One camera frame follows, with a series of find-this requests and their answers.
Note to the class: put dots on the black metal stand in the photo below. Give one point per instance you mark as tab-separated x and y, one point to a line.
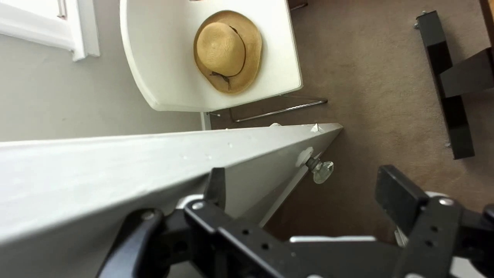
453	93

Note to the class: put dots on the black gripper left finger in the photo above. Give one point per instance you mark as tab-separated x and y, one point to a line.
232	241

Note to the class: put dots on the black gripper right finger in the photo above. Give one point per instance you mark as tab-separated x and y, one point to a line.
427	232

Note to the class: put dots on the tan straw hat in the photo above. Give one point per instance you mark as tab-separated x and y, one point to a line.
229	51

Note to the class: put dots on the white closet door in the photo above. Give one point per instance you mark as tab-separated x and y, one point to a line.
103	180

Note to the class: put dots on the thin metal rod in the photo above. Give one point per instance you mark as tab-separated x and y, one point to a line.
283	110

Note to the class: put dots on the silver door knob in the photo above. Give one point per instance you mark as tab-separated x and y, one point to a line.
322	170

